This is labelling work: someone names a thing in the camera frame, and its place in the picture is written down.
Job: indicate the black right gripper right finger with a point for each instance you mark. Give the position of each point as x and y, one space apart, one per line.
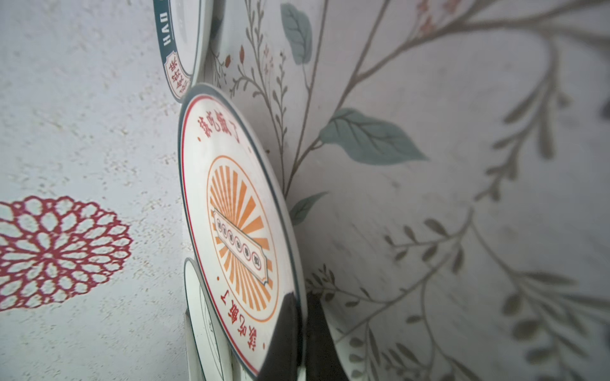
321 359

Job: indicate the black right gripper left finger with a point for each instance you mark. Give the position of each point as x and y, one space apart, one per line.
283 356

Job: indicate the sunburst plate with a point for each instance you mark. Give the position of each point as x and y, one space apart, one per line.
239 225

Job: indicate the white alarm clock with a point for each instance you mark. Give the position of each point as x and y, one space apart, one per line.
208 353

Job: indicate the green rim text plate right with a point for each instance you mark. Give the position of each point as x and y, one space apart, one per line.
183 34

